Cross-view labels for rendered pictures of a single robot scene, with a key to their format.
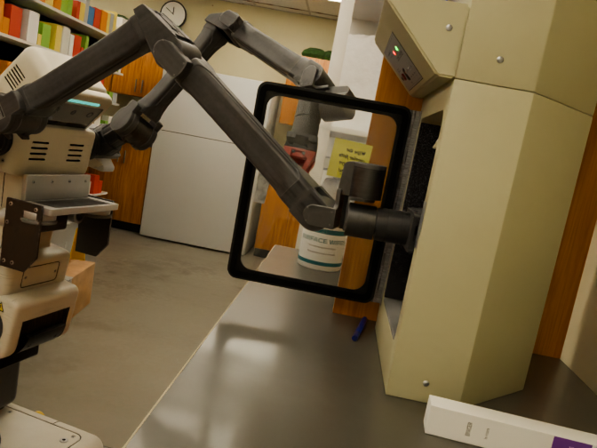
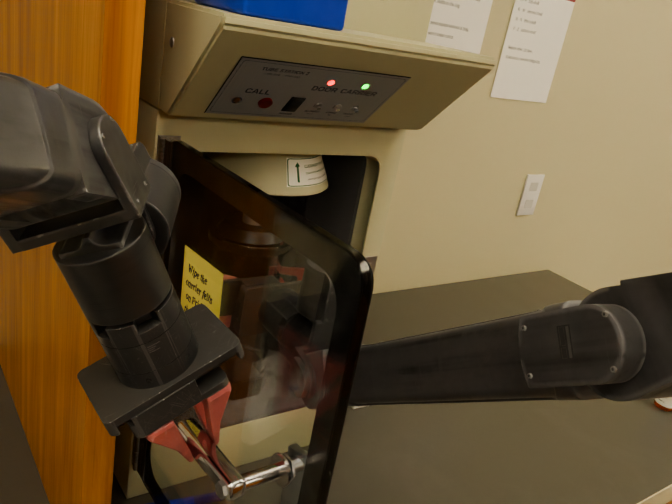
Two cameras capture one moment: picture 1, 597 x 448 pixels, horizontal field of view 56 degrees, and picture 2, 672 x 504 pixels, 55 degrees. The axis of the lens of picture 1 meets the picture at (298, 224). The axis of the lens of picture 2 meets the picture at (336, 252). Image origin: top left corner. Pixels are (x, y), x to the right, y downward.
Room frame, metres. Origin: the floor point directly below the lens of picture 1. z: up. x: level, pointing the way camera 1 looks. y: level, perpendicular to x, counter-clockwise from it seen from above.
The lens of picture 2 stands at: (1.38, 0.38, 1.53)
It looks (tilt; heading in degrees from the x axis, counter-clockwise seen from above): 20 degrees down; 228
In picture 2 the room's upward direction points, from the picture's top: 11 degrees clockwise
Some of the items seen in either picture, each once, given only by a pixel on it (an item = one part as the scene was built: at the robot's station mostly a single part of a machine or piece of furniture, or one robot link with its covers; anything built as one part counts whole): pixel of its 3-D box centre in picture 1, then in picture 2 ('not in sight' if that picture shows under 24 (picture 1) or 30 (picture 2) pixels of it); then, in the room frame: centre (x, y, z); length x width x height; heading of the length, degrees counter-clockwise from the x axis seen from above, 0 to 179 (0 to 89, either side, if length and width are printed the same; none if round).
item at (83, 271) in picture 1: (57, 286); not in sight; (3.33, 1.39, 0.14); 0.41 x 0.32 x 0.28; 3
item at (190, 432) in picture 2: not in sight; (230, 453); (1.15, 0.05, 1.20); 0.10 x 0.05 x 0.03; 88
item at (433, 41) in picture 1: (408, 53); (337, 82); (0.96, -0.13, 1.46); 0.32 x 0.11 x 0.10; 177
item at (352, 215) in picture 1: (361, 217); not in sight; (0.95, -0.10, 1.18); 0.07 x 0.06 x 0.07; 86
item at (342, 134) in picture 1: (316, 194); (220, 401); (1.12, -0.03, 1.19); 0.30 x 0.01 x 0.40; 88
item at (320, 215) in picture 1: (346, 194); not in sight; (0.96, -0.07, 1.21); 0.12 x 0.09 x 0.11; 75
